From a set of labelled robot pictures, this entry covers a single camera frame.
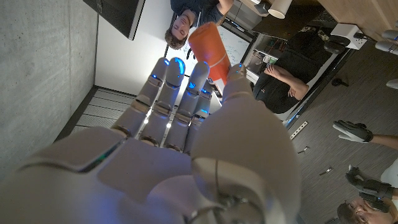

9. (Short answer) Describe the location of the seated person in dark shirt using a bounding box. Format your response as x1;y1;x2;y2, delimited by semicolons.
164;0;234;50

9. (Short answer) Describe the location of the black power adapter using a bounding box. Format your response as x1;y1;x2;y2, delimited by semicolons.
323;34;351;55

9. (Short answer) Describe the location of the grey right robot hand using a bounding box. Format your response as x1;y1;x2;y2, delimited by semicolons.
0;57;302;224

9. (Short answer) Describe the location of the standing person in black clothes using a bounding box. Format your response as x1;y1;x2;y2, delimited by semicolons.
252;26;341;114

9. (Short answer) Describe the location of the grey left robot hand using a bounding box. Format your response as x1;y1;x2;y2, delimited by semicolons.
374;29;398;91

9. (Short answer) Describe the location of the orange and white glue stick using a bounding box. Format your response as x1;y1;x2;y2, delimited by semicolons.
188;21;231;96

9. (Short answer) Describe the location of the white paper cup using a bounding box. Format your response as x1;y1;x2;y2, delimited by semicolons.
267;0;293;19

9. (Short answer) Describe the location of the black computer monitor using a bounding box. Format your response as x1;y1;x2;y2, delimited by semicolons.
82;0;146;41

